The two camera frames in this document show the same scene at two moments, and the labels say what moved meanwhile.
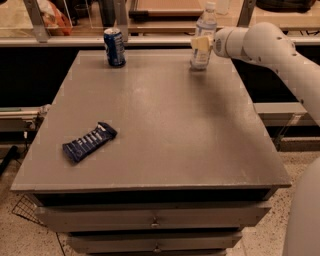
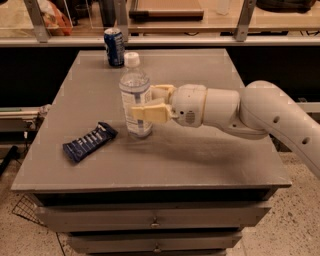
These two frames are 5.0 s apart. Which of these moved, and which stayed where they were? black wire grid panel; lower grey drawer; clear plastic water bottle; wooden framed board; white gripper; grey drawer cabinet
Moved: white gripper; clear plastic water bottle
Stayed: black wire grid panel; lower grey drawer; grey drawer cabinet; wooden framed board
